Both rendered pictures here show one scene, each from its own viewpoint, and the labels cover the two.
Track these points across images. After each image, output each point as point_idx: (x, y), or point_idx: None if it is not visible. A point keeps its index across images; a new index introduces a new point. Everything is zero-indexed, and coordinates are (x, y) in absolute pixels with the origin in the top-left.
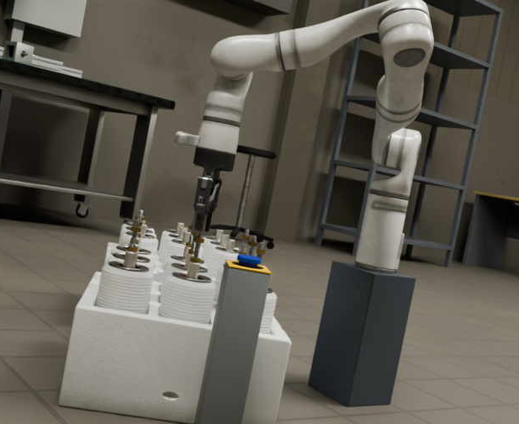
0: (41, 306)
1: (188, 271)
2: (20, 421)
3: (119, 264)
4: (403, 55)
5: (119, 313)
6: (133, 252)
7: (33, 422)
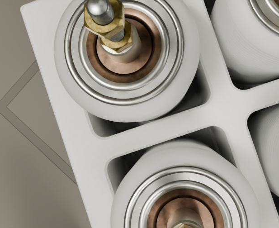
0: None
1: (172, 218)
2: None
3: (125, 15)
4: None
5: (49, 92)
6: (102, 47)
7: (2, 49)
